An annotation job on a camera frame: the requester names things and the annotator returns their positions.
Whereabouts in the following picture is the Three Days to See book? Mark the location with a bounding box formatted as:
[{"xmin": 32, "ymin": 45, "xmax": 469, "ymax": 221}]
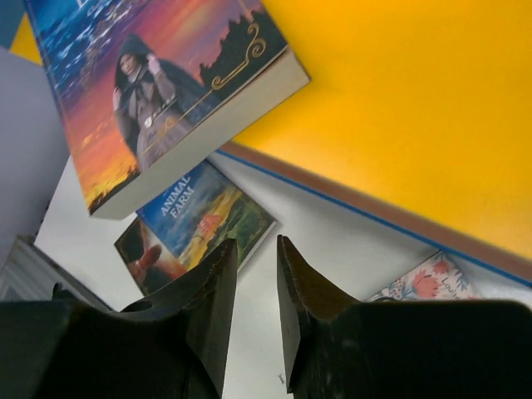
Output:
[{"xmin": 115, "ymin": 218, "xmax": 187, "ymax": 296}]

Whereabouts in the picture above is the Animal Farm book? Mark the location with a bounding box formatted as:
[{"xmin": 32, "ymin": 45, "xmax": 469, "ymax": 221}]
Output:
[{"xmin": 135, "ymin": 160, "xmax": 278, "ymax": 273}]

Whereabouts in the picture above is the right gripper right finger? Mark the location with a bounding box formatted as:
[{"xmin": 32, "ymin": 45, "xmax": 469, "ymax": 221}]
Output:
[{"xmin": 277, "ymin": 235, "xmax": 531, "ymax": 398}]

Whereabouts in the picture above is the blue wooden bookshelf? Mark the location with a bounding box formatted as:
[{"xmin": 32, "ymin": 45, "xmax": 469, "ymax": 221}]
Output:
[{"xmin": 0, "ymin": 0, "xmax": 532, "ymax": 288}]

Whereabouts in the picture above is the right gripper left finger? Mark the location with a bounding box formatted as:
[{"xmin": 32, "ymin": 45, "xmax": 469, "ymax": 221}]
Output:
[{"xmin": 1, "ymin": 239, "xmax": 238, "ymax": 398}]

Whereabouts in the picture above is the Little Women floral book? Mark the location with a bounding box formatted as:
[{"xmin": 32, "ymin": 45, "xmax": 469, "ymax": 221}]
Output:
[{"xmin": 368, "ymin": 251, "xmax": 480, "ymax": 302}]

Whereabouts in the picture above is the Jane Eyre book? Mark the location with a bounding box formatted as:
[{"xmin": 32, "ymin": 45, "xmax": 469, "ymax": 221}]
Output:
[{"xmin": 25, "ymin": 0, "xmax": 310, "ymax": 219}]

